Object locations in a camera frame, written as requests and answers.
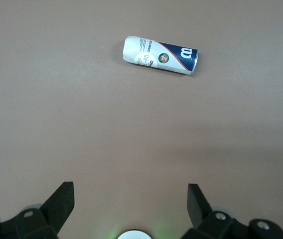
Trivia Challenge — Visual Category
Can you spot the white blue tennis ball can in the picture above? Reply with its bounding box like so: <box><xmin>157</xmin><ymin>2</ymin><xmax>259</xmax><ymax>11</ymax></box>
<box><xmin>122</xmin><ymin>36</ymin><xmax>199</xmax><ymax>76</ymax></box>

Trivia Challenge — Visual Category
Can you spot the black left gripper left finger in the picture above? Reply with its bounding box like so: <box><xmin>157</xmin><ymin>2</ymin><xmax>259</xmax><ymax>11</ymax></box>
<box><xmin>0</xmin><ymin>181</ymin><xmax>75</xmax><ymax>239</ymax></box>

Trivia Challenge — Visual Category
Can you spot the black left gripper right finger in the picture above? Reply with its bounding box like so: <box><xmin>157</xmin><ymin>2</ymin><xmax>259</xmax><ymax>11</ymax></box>
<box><xmin>181</xmin><ymin>183</ymin><xmax>283</xmax><ymax>239</ymax></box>

